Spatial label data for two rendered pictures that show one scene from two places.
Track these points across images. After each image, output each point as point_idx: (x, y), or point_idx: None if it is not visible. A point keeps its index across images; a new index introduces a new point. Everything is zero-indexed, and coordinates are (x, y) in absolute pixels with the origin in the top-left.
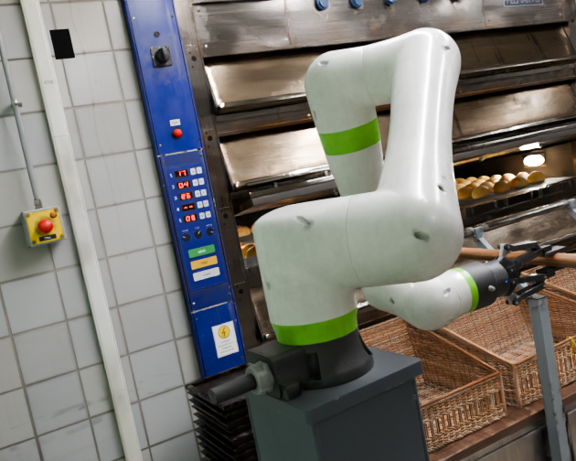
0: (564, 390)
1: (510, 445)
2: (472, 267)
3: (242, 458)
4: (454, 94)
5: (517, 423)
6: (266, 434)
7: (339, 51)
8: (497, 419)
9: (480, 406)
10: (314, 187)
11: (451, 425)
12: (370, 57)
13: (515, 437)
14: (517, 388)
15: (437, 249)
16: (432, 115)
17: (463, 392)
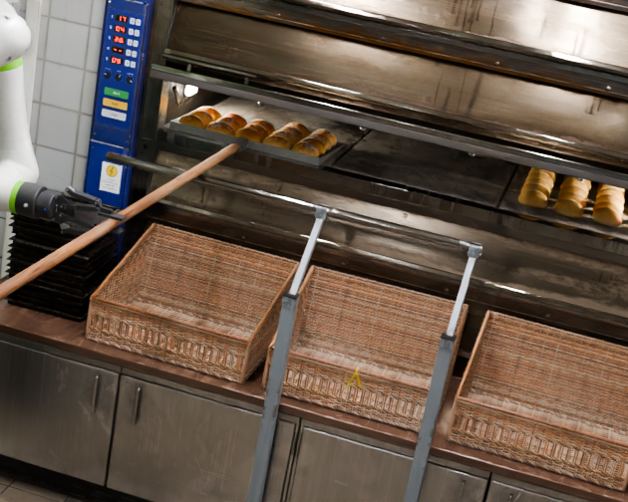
0: (320, 408)
1: (220, 405)
2: (28, 186)
3: (16, 258)
4: None
5: (233, 392)
6: None
7: None
8: (228, 379)
9: (216, 357)
10: (217, 87)
11: (178, 351)
12: None
13: (229, 402)
14: (265, 370)
15: None
16: None
17: (200, 332)
